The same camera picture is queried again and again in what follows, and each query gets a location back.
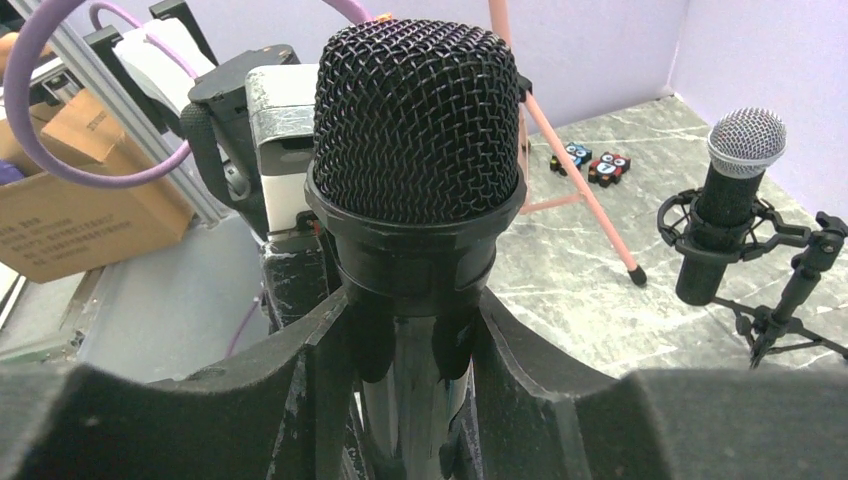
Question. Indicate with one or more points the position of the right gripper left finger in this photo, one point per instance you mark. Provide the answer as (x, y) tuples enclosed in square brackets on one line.
[(277, 410)]

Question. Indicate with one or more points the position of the red owl toy figure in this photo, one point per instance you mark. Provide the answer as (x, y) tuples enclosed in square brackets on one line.
[(608, 169)]

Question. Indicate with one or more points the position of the pink perforated music stand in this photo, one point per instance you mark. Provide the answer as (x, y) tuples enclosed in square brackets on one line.
[(584, 193)]

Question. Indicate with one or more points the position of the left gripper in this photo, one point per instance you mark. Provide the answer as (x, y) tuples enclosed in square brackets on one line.
[(298, 272)]

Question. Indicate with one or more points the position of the blue owl toy figure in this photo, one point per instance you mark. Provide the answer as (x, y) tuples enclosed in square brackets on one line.
[(578, 154)]

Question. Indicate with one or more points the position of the black microphone silver grille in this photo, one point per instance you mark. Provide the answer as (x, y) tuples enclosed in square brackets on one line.
[(741, 146)]

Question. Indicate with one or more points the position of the cardboard box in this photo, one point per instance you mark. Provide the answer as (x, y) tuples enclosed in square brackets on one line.
[(52, 228)]

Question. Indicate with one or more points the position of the black shock mount tripod stand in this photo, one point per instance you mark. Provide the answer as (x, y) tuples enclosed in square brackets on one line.
[(771, 293)]

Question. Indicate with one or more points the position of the black microphone orange end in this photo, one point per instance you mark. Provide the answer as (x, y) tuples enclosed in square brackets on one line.
[(415, 176)]

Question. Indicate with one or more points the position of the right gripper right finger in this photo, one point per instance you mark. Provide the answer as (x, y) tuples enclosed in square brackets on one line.
[(545, 415)]

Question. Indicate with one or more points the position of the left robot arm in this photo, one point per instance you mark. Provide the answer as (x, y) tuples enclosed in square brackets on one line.
[(162, 64)]

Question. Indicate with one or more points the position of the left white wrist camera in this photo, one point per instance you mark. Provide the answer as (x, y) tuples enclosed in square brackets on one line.
[(280, 101)]

